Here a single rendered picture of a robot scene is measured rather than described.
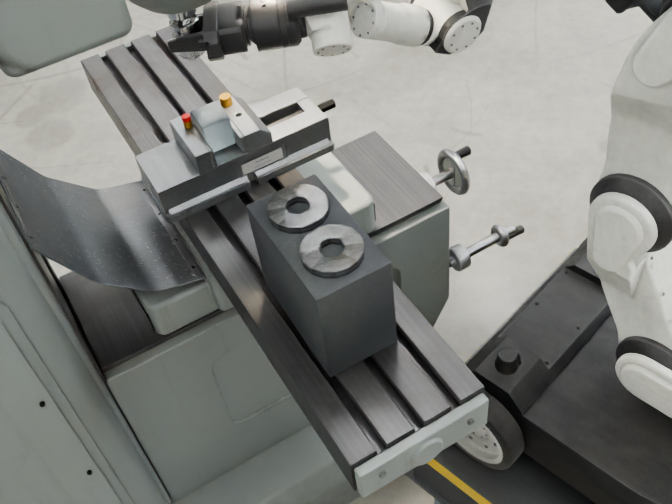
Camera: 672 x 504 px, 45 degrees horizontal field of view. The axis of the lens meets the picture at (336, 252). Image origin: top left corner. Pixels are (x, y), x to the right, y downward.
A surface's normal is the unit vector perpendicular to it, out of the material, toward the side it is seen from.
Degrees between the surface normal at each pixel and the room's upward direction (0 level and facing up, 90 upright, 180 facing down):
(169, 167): 0
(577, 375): 0
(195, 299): 90
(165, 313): 90
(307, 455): 0
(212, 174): 90
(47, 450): 88
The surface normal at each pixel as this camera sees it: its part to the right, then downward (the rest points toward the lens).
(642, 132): -0.69, 0.59
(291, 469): -0.10, -0.66
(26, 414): 0.50, 0.59
